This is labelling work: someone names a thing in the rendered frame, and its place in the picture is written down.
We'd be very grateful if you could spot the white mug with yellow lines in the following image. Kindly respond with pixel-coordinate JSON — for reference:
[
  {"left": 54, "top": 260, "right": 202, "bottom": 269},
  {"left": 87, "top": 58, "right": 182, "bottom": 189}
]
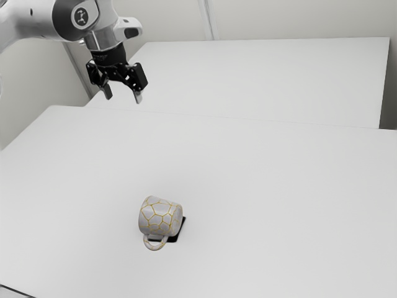
[{"left": 138, "top": 195, "right": 184, "bottom": 252}]

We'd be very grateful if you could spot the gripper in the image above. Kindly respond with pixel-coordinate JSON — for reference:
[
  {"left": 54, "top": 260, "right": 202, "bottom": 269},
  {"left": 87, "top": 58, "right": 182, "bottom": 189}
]
[{"left": 85, "top": 44, "right": 149, "bottom": 105}]

